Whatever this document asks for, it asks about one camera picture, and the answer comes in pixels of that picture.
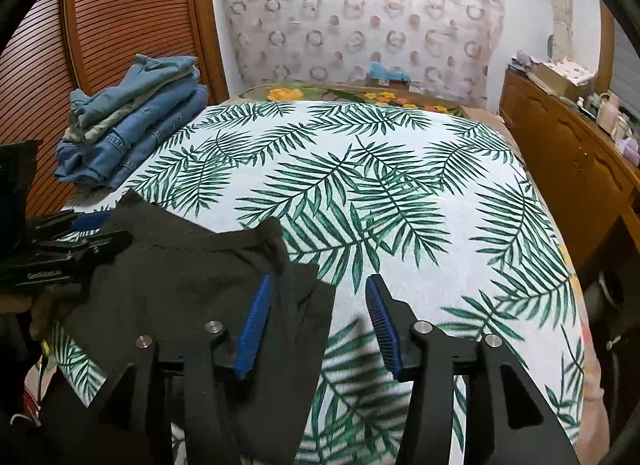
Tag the light blue jeans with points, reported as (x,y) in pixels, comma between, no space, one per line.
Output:
(140,80)

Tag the wooden cabinet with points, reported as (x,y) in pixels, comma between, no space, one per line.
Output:
(565,160)

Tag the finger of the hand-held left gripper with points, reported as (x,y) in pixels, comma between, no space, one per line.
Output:
(105,244)
(92,219)

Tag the grey-green pants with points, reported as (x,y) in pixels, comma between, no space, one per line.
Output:
(95,132)

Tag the small blue item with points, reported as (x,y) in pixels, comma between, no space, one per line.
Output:
(387,72)

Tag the cardboard box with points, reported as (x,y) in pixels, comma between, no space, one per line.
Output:
(562,77)

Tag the black chair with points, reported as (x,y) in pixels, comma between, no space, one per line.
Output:
(612,305)

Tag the circle patterned curtain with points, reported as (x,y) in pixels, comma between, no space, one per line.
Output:
(360,15)

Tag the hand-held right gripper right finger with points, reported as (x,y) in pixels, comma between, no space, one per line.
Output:
(382,320)

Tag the palm leaf bed sheet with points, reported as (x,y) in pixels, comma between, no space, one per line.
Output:
(390,195)

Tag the person's left hand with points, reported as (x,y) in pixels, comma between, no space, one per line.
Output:
(42,315)

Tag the floral blanket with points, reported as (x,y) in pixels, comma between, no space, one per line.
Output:
(350,94)

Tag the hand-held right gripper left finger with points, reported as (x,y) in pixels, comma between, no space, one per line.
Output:
(255,325)

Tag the blue denim jeans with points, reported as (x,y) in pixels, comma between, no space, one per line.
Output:
(95,170)
(155,115)

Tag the wooden louvered wardrobe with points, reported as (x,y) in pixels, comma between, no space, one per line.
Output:
(130,10)

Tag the purple container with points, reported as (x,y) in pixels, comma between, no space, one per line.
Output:
(629,151)

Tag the person's dark clothing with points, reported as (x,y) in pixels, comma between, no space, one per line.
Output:
(60,435)

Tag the black pants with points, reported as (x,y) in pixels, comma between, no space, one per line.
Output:
(190,285)

